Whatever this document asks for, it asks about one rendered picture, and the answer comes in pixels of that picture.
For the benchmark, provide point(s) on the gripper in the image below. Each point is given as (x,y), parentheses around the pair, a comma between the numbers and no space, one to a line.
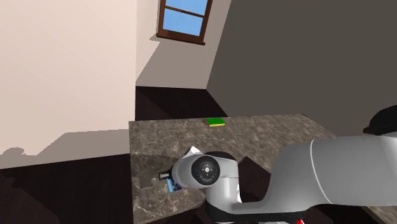
(164,176)

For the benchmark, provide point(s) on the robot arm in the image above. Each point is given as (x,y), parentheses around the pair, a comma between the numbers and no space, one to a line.
(341,173)

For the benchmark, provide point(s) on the blue and white box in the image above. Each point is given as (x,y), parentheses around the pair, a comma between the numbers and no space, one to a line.
(172,186)

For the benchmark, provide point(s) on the white paper sheet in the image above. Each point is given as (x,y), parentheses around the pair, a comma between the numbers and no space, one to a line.
(193,151)

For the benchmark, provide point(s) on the green and yellow sponge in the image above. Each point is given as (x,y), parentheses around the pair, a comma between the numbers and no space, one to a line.
(215,121)

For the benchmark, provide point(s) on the brown framed window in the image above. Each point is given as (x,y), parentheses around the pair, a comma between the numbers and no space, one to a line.
(185,19)

